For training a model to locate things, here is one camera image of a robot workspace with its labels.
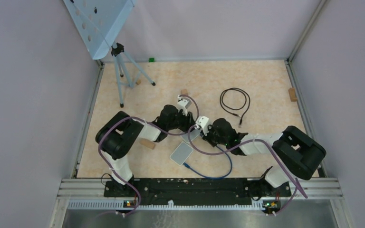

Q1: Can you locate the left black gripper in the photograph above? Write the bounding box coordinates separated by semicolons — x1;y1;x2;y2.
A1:
167;109;198;134

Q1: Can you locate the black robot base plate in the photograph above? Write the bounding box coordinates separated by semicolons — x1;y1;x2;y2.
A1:
104;178;291;206

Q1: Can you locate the wooden block at right edge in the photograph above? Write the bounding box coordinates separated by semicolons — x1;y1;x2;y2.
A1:
288;88;298;102

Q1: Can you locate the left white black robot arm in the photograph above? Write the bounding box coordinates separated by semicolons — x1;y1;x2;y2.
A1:
95;104;195;196

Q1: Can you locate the white slotted cable duct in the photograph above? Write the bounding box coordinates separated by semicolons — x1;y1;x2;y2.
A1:
67;199;265;210

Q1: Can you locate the blue perforated metal panel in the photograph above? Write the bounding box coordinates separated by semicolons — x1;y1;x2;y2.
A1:
63;0;136;60

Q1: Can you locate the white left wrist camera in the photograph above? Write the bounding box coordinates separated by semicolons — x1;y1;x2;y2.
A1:
177;95;192;116

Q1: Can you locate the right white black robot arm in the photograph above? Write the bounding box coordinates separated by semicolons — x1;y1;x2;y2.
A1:
195;116;327;196

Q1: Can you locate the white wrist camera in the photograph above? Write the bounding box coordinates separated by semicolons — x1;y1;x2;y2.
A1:
177;95;192;116
195;116;211;135

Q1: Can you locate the wooden block near left arm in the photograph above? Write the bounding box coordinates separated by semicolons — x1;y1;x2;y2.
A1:
139;139;155;150

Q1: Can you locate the small wooden cube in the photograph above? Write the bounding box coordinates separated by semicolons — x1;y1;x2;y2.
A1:
181;89;189;95

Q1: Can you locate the blue tripod stand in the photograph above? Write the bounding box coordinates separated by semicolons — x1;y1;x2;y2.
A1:
110;42;156;108

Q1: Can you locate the white power adapter box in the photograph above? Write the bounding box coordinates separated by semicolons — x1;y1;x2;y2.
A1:
181;128;201;144

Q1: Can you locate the blue ethernet cable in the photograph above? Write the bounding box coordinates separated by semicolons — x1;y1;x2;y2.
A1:
183;145;233;180

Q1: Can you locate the grey network switch box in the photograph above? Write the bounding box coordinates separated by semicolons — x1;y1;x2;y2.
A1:
170;142;193;166

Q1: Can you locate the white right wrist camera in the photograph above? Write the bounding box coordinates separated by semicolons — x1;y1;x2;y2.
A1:
195;116;211;135

